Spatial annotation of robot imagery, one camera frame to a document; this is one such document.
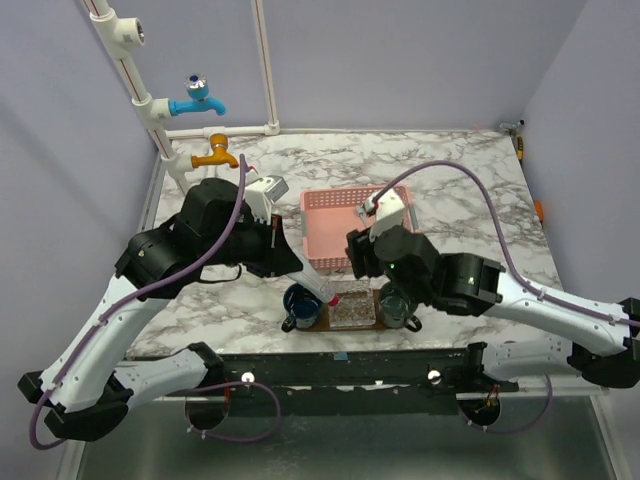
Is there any orange clip on wall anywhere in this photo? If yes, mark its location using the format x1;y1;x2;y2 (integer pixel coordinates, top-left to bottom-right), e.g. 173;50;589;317
534;200;544;223

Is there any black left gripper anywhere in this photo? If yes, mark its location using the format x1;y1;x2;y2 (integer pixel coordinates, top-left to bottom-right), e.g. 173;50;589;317
202;210;305;277

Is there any dark blue mug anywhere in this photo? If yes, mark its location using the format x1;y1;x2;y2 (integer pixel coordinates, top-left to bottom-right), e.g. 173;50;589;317
281;284;323;333

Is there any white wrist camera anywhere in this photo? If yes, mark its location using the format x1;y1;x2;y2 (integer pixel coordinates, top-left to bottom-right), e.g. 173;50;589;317
244;170;289;225
362;189;406;241

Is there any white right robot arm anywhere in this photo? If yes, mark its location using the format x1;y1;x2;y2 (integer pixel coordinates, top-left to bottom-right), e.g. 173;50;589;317
346;226;639;392

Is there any yellow black tool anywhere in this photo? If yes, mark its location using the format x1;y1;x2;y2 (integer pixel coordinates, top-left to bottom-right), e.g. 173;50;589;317
515;119;525;164

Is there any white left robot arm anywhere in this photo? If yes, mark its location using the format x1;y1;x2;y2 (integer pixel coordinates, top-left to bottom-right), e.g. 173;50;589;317
18;173;307;450

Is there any pink perforated plastic basket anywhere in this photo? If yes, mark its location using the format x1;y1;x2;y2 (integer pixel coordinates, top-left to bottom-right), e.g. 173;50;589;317
300;184;413;272

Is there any dark green ceramic mug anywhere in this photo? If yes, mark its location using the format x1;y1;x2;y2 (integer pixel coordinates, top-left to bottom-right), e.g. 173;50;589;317
378;282;422;333

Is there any orange plastic faucet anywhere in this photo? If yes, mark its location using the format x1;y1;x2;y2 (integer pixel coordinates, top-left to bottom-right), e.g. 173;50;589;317
191;133;239;169

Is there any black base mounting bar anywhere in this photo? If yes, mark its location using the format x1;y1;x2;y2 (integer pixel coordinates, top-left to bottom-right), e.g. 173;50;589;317
194;343;518;417

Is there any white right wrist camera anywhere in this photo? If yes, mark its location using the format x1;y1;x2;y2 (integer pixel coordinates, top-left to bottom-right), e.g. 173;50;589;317
362;189;406;241

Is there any grey toothbrush beside basket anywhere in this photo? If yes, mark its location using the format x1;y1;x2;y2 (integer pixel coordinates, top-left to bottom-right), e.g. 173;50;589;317
408;204;420;232

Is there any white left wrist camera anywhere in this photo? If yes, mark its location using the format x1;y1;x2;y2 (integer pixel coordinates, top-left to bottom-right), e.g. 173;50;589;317
244;170;289;225

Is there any blue plastic faucet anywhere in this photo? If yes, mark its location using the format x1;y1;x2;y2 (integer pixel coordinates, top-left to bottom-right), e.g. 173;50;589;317
169;73;226;117

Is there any white pvc pipe frame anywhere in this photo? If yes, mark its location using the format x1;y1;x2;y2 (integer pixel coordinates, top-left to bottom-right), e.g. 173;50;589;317
81;1;281;193

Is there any brown oval wooden tray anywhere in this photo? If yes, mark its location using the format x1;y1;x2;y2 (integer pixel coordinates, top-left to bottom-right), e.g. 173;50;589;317
308;298;388;332

